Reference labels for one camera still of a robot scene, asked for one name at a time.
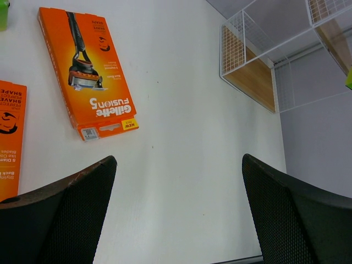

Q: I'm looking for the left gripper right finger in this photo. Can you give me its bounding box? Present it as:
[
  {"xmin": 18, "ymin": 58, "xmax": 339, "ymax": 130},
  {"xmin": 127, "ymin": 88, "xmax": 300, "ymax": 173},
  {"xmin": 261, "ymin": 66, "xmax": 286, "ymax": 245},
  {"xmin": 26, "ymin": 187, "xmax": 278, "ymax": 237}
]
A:
[{"xmin": 242, "ymin": 154, "xmax": 351, "ymax": 263}]

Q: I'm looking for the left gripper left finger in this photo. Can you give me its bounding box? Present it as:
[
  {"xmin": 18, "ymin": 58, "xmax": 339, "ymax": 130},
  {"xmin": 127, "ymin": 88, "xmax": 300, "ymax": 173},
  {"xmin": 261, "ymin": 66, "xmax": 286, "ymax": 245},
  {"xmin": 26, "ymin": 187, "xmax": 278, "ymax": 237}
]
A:
[{"xmin": 1, "ymin": 156, "xmax": 117, "ymax": 263}]

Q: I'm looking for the green black razor box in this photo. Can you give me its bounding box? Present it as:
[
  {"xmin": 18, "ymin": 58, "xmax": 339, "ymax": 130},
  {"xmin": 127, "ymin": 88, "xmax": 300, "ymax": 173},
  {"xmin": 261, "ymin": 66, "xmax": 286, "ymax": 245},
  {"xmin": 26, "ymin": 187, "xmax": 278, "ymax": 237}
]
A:
[
  {"xmin": 0, "ymin": 0, "xmax": 10, "ymax": 31},
  {"xmin": 345, "ymin": 66, "xmax": 352, "ymax": 90}
]

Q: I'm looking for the orange razor box front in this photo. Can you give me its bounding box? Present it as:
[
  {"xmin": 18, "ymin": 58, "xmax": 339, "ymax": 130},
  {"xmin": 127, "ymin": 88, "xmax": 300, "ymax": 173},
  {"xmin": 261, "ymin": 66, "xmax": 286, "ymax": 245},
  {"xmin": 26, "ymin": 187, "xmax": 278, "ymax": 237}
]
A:
[{"xmin": 0, "ymin": 81, "xmax": 27, "ymax": 201}]

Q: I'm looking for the orange razor box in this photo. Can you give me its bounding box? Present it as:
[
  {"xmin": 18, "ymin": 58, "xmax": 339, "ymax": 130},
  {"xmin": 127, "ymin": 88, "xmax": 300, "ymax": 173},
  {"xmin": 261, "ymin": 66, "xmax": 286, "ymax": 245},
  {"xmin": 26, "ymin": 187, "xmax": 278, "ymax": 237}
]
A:
[
  {"xmin": 38, "ymin": 7, "xmax": 139, "ymax": 142},
  {"xmin": 0, "ymin": 81, "xmax": 27, "ymax": 201}
]

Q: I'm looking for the orange razor box centre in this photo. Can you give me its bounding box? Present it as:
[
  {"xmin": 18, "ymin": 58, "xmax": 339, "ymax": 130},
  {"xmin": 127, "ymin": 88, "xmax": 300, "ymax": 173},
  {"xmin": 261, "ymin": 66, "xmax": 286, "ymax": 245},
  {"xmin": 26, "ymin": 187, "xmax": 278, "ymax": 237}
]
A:
[{"xmin": 38, "ymin": 7, "xmax": 139, "ymax": 142}]

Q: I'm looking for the white wire wooden shelf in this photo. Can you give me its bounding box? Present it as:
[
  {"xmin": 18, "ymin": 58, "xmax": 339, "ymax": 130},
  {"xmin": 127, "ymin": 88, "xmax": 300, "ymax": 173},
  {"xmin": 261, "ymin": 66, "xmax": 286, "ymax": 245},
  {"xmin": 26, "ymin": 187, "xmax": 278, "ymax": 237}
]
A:
[{"xmin": 219, "ymin": 1, "xmax": 351, "ymax": 113}]

